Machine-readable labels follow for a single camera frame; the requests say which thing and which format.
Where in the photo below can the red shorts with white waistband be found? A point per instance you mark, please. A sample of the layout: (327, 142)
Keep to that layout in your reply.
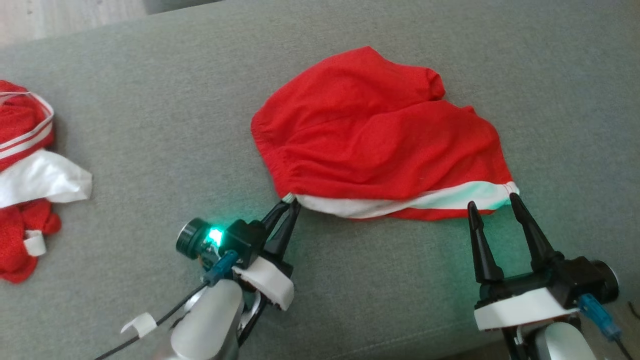
(375, 140)

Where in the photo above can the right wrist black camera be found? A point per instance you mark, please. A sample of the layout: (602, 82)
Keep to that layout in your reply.
(607, 280)

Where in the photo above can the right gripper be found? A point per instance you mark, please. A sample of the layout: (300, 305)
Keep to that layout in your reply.
(525, 305)

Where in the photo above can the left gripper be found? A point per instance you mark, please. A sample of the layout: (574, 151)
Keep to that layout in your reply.
(267, 282)

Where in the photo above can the crumpled red mesh garment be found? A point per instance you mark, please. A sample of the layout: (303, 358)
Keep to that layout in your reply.
(20, 240)

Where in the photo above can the wrist black camera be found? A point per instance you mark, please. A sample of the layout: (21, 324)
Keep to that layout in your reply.
(192, 239)
(607, 280)

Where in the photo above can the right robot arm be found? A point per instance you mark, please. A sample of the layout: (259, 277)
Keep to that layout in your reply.
(560, 345)

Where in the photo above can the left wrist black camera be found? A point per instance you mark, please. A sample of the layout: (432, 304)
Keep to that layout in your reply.
(192, 239)

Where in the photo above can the grey fabric sofa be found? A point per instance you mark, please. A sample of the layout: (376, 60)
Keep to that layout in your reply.
(150, 150)

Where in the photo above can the red garment with white stripes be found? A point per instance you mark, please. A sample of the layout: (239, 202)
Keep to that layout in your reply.
(25, 130)

